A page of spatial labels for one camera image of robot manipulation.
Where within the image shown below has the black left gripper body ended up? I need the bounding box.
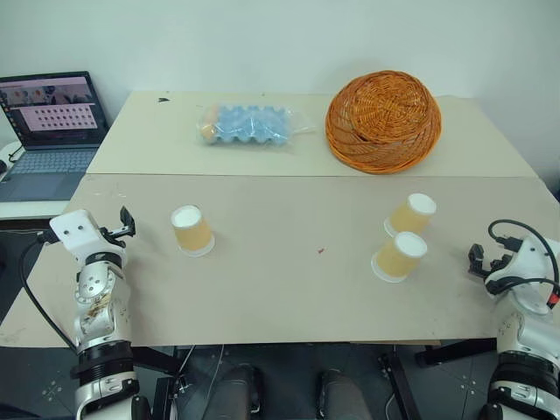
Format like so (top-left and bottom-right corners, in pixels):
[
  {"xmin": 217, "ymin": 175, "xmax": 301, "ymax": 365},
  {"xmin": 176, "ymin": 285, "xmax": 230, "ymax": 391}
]
[{"xmin": 98, "ymin": 224, "xmax": 135, "ymax": 247}]

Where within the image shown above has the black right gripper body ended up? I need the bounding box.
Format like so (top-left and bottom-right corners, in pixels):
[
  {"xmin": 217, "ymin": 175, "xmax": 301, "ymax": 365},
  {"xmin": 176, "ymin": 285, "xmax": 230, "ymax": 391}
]
[{"xmin": 479, "ymin": 252, "xmax": 515, "ymax": 282}]

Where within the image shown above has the yellow paper cup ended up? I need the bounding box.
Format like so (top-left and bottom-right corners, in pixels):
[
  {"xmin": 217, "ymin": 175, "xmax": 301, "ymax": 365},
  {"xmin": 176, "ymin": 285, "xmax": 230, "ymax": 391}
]
[
  {"xmin": 370, "ymin": 231, "xmax": 428, "ymax": 284},
  {"xmin": 383, "ymin": 192, "xmax": 438, "ymax": 240},
  {"xmin": 170, "ymin": 204, "xmax": 217, "ymax": 258}
]

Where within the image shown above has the grey laptop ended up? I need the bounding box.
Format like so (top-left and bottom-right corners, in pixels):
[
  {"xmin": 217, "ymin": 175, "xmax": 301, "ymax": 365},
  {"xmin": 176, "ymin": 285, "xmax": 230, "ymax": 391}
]
[{"xmin": 0, "ymin": 71, "xmax": 110, "ymax": 203}]

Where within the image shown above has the orange wicker basket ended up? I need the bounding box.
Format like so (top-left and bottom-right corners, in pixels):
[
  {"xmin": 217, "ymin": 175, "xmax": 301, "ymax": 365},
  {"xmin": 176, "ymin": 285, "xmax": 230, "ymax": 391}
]
[{"xmin": 325, "ymin": 69, "xmax": 443, "ymax": 176}]

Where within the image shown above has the blue egg tray in plastic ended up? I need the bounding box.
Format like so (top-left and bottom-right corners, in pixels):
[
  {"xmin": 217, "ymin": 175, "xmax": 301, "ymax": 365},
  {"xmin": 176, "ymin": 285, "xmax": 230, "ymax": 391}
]
[{"xmin": 195, "ymin": 102, "xmax": 317, "ymax": 155}]

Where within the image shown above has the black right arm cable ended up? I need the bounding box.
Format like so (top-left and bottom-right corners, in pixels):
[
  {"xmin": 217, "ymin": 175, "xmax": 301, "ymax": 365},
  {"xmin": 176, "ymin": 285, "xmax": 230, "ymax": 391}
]
[{"xmin": 484, "ymin": 218, "xmax": 560, "ymax": 301}]

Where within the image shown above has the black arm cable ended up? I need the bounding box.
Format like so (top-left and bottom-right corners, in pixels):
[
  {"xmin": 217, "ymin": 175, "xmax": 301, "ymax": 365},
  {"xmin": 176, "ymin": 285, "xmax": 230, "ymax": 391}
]
[
  {"xmin": 22, "ymin": 238, "xmax": 81, "ymax": 354},
  {"xmin": 484, "ymin": 218, "xmax": 560, "ymax": 301}
]

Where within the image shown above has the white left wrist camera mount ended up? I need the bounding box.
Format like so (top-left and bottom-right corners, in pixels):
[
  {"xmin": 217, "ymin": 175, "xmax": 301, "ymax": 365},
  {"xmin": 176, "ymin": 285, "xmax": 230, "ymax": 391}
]
[{"xmin": 49, "ymin": 209, "xmax": 129, "ymax": 265}]

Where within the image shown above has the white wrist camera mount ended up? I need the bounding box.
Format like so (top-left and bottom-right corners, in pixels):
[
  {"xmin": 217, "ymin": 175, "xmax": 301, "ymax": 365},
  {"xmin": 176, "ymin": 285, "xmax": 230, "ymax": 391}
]
[
  {"xmin": 49, "ymin": 209, "xmax": 129, "ymax": 265},
  {"xmin": 484, "ymin": 235, "xmax": 560, "ymax": 315}
]

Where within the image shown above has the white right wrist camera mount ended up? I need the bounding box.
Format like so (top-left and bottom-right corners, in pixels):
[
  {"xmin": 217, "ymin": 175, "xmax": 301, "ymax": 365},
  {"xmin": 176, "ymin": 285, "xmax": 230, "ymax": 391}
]
[{"xmin": 484, "ymin": 235, "xmax": 560, "ymax": 315}]

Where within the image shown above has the black table frame leg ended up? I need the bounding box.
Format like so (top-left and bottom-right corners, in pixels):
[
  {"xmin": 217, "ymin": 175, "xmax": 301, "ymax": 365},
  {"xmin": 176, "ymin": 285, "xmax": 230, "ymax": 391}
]
[
  {"xmin": 129, "ymin": 344, "xmax": 196, "ymax": 420},
  {"xmin": 378, "ymin": 337, "xmax": 501, "ymax": 420}
]

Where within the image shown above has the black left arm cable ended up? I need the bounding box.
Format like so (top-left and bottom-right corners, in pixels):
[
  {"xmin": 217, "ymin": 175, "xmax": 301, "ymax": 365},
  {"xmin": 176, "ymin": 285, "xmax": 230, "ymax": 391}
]
[{"xmin": 22, "ymin": 238, "xmax": 81, "ymax": 354}]

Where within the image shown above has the thin white cable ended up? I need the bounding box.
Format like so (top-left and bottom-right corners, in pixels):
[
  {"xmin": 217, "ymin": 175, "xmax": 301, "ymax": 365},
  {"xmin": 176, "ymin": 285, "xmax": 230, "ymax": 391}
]
[{"xmin": 205, "ymin": 344, "xmax": 227, "ymax": 399}]

